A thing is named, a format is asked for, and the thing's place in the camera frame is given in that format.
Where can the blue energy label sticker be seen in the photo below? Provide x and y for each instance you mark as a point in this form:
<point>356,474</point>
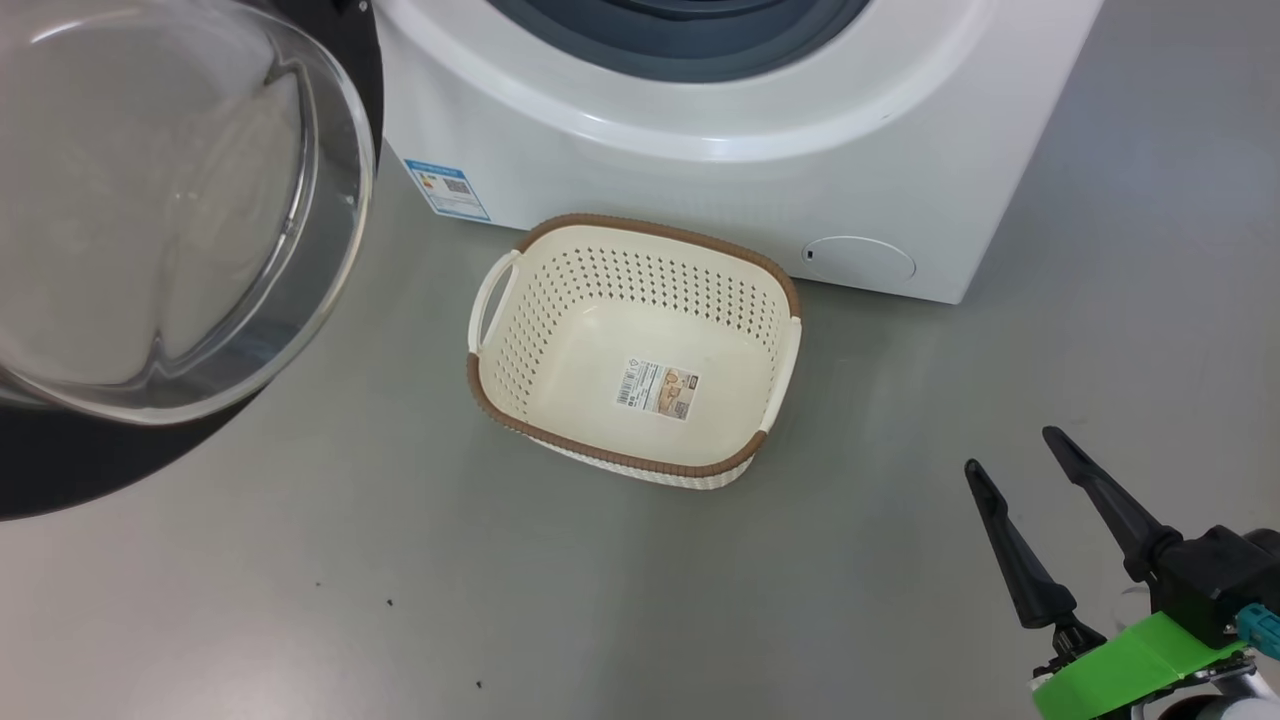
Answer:
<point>447,190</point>

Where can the basket product label sticker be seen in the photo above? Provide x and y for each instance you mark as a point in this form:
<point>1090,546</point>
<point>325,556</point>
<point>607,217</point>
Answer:
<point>657,389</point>

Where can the black glass washer door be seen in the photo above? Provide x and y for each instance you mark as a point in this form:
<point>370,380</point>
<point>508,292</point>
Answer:
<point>150,200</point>

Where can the right black wrist camera box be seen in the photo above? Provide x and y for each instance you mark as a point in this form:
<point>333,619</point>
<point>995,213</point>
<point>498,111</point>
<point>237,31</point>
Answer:
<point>1215,580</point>

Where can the white front-load washing machine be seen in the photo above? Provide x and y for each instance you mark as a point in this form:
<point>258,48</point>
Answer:
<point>700,170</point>

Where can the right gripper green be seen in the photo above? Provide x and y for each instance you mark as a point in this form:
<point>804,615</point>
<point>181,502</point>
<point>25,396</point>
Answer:
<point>1130,675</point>

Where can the round white filter cover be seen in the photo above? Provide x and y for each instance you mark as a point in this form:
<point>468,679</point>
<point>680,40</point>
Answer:
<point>860,260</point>

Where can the cream perforated laundry basket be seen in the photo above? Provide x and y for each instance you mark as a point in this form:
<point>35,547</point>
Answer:
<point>600,340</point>

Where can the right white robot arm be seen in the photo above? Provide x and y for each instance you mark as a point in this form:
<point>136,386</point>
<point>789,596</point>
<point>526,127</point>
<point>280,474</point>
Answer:
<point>1240,708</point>

